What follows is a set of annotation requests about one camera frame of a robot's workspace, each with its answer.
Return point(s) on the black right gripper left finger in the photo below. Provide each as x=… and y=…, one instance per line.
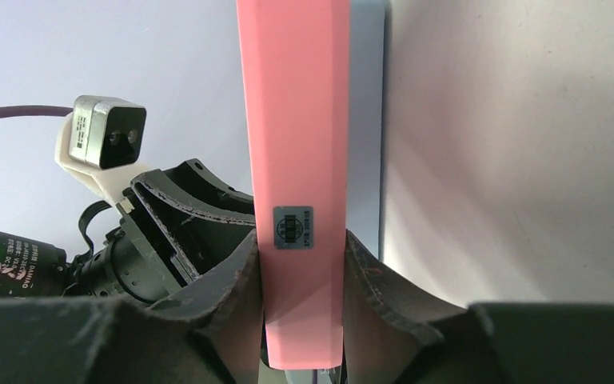
x=207, y=332

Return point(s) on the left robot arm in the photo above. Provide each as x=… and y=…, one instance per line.
x=30, y=268

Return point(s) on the light blue power strip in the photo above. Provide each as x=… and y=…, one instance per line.
x=366, y=67

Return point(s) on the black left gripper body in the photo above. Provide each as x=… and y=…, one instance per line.
x=175, y=225

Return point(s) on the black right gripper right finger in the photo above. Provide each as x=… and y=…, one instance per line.
x=395, y=332

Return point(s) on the pink triangular socket adapter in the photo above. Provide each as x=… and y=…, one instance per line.
x=295, y=65

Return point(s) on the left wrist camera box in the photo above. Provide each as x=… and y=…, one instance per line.
x=99, y=144

